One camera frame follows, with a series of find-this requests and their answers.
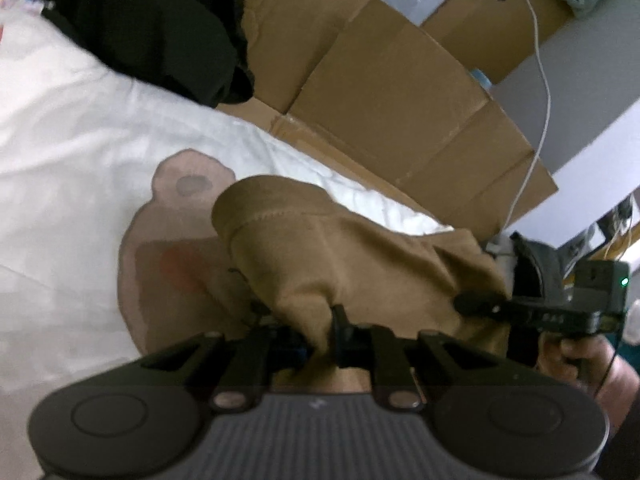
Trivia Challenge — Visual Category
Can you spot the white bear print bedsheet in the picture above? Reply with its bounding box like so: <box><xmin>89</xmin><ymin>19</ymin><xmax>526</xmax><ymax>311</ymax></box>
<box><xmin>0</xmin><ymin>0</ymin><xmax>456</xmax><ymax>480</ymax></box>

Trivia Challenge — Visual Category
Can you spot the pile of black clothes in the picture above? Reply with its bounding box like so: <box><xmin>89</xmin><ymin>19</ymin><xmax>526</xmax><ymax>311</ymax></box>
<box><xmin>10</xmin><ymin>0</ymin><xmax>256</xmax><ymax>108</ymax></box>

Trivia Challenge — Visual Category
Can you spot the person's right forearm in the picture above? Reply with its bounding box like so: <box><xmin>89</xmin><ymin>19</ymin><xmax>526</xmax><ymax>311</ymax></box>
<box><xmin>597</xmin><ymin>357</ymin><xmax>640</xmax><ymax>426</ymax></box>

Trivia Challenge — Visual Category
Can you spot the brown printed T-shirt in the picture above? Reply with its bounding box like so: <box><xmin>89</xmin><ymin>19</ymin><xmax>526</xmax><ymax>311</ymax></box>
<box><xmin>211</xmin><ymin>174</ymin><xmax>541</xmax><ymax>396</ymax></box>

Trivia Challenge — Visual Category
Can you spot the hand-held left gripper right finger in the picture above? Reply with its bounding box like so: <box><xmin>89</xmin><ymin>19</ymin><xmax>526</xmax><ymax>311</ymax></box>
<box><xmin>334</xmin><ymin>305</ymin><xmax>516</xmax><ymax>413</ymax></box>

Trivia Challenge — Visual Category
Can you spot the person's right hand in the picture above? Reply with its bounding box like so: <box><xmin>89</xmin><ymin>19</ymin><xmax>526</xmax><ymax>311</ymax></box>
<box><xmin>537</xmin><ymin>332</ymin><xmax>626</xmax><ymax>402</ymax></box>

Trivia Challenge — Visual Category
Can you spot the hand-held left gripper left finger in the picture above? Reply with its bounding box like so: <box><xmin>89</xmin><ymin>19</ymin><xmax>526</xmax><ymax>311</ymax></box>
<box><xmin>142</xmin><ymin>326</ymin><xmax>308</xmax><ymax>413</ymax></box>

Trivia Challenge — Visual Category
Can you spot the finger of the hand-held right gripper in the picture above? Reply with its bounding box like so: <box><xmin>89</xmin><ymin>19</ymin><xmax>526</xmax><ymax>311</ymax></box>
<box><xmin>452</xmin><ymin>292</ymin><xmax>526</xmax><ymax>318</ymax></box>

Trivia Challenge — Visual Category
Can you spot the white cable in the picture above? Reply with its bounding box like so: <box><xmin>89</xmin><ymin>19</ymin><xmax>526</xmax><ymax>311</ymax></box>
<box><xmin>487</xmin><ymin>0</ymin><xmax>553</xmax><ymax>261</ymax></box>

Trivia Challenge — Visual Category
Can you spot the flattened cardboard sheet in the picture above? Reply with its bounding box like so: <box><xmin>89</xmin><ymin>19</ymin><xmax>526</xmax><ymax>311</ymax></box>
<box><xmin>200</xmin><ymin>0</ymin><xmax>558</xmax><ymax>248</ymax></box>

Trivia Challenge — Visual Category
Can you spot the cardboard box with handle slot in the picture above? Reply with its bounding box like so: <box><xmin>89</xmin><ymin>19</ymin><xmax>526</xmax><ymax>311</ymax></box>
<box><xmin>422</xmin><ymin>0</ymin><xmax>573</xmax><ymax>83</ymax></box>

